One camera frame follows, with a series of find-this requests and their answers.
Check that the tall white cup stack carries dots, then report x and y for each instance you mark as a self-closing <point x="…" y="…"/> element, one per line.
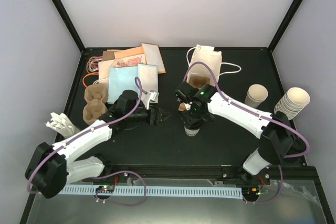
<point x="292" y="102"/>

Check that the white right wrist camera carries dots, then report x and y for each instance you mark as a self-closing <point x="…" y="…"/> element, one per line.
<point x="187" y="106"/>

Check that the short white cup stack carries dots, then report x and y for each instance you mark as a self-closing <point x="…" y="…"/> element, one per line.
<point x="256" y="95"/>

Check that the single white paper cup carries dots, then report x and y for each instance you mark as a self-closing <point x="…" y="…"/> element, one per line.
<point x="191" y="131"/>

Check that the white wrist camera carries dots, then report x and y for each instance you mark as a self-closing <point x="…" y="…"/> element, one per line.
<point x="150" y="97"/>
<point x="187" y="106"/>

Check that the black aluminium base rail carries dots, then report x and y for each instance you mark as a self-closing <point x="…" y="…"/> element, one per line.
<point x="228" y="174"/>

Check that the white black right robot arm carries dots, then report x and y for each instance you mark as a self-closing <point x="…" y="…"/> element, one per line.
<point x="273" y="131"/>

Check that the light blue cable duct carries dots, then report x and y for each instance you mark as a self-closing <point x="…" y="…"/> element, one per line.
<point x="153" y="191"/>

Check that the black enclosure frame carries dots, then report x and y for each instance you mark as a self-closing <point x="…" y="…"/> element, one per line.
<point x="60" y="9"/>

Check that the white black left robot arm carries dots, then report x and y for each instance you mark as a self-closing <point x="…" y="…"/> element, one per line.
<point x="52" y="167"/>

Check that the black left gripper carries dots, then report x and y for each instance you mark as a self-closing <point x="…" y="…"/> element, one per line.
<point x="157" y="120"/>

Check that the stack of black lids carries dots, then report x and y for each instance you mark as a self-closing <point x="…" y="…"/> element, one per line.
<point x="297" y="147"/>

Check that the brown pulp cup carrier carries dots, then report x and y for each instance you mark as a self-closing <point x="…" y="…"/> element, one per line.
<point x="198" y="81"/>

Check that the bundle of bag handles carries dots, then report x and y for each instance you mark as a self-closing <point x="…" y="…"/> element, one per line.
<point x="92" y="68"/>

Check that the brown white flat paper bag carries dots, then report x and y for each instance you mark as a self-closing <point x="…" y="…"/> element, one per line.
<point x="153" y="57"/>

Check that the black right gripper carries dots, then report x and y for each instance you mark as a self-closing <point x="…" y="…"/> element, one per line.
<point x="188" y="120"/>

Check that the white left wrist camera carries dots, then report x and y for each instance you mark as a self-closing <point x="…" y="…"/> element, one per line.
<point x="150" y="97"/>

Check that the brown paper takeout bag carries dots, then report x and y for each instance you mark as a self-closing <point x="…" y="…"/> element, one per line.
<point x="206" y="62"/>

